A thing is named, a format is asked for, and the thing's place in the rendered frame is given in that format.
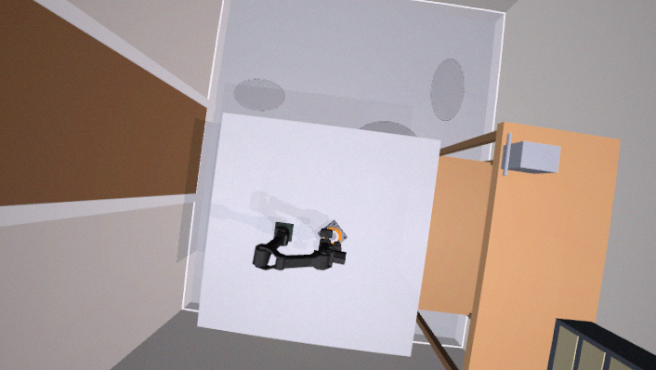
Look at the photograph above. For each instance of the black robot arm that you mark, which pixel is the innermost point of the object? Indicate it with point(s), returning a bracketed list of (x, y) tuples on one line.
[(321, 260)]

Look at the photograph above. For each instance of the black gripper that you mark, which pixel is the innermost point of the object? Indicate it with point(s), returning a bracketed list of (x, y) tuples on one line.
[(327, 234)]

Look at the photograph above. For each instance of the orange round plate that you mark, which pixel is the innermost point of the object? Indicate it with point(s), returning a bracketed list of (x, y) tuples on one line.
[(338, 234)]

